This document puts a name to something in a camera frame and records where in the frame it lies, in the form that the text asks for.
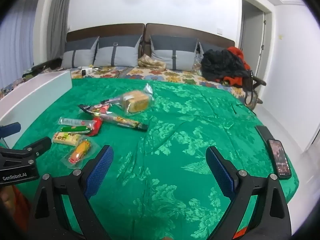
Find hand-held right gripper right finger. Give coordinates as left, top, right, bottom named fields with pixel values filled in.
left=205, top=145, right=292, bottom=240

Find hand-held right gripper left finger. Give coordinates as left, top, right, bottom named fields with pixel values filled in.
left=28, top=144, right=114, bottom=240

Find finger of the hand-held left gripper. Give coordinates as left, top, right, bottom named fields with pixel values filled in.
left=25, top=137, right=52, bottom=157
left=0, top=122, right=21, bottom=138

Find yellow snack packet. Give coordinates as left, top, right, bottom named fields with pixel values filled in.
left=52, top=132, right=82, bottom=146

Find orange sausage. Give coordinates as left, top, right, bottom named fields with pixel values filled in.
left=62, top=139, right=100, bottom=168

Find green snack packet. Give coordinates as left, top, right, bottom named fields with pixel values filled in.
left=61, top=126, right=92, bottom=134

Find long dark printed snack packet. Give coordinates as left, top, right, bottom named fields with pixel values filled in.
left=100, top=114, right=148, bottom=132

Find black red printed snack packet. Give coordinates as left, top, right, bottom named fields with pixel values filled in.
left=78, top=104, right=112, bottom=117

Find bread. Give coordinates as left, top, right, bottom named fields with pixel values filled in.
left=119, top=83, right=155, bottom=117

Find person's left forearm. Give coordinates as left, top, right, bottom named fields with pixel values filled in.
left=0, top=185, right=29, bottom=233

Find white box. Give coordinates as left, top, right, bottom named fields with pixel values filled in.
left=0, top=70, right=73, bottom=148

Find black flat device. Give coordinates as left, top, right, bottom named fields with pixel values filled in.
left=255, top=125, right=275, bottom=143

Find smartphone with lit screen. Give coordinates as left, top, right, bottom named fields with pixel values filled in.
left=267, top=139, right=292, bottom=180

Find eyeglasses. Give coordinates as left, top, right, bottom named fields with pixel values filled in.
left=231, top=103, right=258, bottom=117

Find green patterned blanket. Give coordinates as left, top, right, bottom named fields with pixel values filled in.
left=11, top=76, right=300, bottom=240

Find dark brown handbag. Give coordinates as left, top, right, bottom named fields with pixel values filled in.
left=244, top=70, right=259, bottom=110

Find white power strip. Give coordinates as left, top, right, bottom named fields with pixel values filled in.
left=77, top=66, right=93, bottom=77

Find sheer white curtain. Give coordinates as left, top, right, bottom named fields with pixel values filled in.
left=0, top=5, right=38, bottom=80

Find grey two-tone pillow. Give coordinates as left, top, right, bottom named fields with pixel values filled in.
left=149, top=34, right=198, bottom=71
left=94, top=34, right=143, bottom=67
left=197, top=41, right=222, bottom=55
left=61, top=36, right=100, bottom=68

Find dark chair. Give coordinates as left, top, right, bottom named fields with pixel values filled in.
left=246, top=74, right=267, bottom=105

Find black jacket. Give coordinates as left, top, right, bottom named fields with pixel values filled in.
left=201, top=49, right=250, bottom=82

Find clear plastic bag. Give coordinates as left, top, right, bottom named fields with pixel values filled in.
left=192, top=52, right=204, bottom=77

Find beige folded cloth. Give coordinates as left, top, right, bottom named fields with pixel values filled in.
left=137, top=55, right=167, bottom=71

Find red garment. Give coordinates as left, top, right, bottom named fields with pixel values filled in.
left=219, top=46, right=250, bottom=87

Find grey curtain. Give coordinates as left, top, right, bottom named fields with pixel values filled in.
left=42, top=0, right=73, bottom=45

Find brown headboard panel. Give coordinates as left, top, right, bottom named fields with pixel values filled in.
left=66, top=23, right=145, bottom=55
left=145, top=23, right=235, bottom=55

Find dark wooden bed rail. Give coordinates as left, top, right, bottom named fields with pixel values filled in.
left=22, top=57, right=63, bottom=78

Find thin cable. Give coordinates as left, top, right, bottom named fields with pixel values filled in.
left=90, top=66, right=121, bottom=79

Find white door frame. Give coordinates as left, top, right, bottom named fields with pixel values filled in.
left=238, top=0, right=273, bottom=64

